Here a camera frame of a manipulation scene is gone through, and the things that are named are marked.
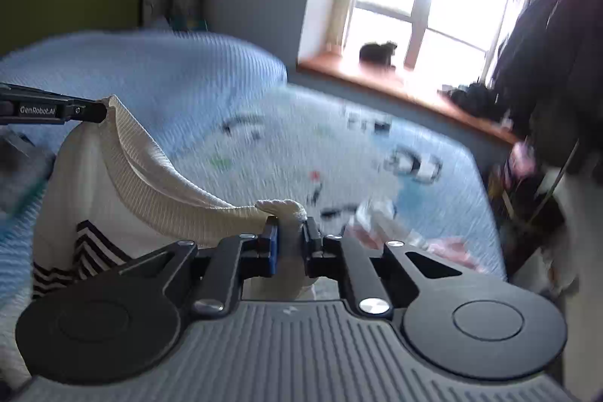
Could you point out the light blue quilted bedspread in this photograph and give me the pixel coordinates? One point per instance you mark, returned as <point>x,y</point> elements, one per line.
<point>198,81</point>

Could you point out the dark hanging clothes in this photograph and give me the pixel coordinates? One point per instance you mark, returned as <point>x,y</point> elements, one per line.
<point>551,53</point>

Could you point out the pink white garment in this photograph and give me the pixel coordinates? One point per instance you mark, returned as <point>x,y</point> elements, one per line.
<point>377,220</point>

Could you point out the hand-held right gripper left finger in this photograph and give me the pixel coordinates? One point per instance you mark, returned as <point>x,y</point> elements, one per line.
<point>272,247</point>

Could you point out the pink bag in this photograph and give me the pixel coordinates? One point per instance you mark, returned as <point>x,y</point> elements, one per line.
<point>518,162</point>

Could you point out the dark bag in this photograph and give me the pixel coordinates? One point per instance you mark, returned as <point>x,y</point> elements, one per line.
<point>473,100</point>

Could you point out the grey cloth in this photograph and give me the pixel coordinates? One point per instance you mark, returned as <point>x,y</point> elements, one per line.
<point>21,169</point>

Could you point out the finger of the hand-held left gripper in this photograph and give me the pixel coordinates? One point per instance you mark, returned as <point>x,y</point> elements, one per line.
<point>89,110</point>

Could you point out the small dark object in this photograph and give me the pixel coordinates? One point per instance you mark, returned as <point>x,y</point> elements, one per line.
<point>378,52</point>

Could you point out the white black-striped sweater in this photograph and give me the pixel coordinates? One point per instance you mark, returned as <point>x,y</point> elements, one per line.
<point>122,190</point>

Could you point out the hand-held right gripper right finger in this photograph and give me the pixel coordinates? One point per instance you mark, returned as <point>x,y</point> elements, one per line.
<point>311,244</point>

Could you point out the green headboard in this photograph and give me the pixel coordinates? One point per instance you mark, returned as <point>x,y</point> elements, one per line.
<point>66,1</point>

